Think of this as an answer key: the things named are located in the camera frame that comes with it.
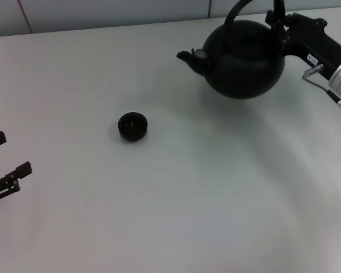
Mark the small dark teacup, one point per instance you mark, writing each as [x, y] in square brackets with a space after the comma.
[132, 128]

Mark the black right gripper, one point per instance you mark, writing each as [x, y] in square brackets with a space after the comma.
[312, 42]

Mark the black round teapot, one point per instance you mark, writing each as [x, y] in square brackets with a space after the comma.
[244, 65]

